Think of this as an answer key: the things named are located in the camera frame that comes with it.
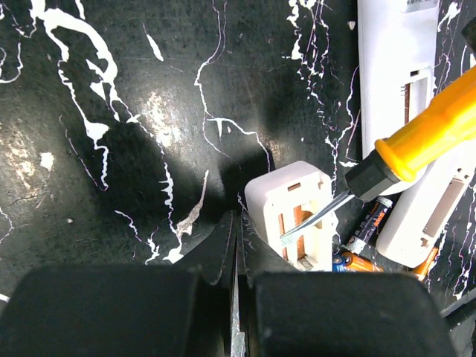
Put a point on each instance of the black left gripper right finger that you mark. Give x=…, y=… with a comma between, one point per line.
x=286, y=312

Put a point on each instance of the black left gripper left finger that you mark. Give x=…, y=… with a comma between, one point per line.
x=128, y=310

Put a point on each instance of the blue and orange battery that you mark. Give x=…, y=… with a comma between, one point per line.
x=349, y=262

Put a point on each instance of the white remote blue battery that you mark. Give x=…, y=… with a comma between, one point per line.
x=282, y=199

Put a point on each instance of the white remote orange compartment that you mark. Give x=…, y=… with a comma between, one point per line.
x=422, y=210

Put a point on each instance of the white remote black batteries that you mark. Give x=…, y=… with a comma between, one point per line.
x=396, y=53

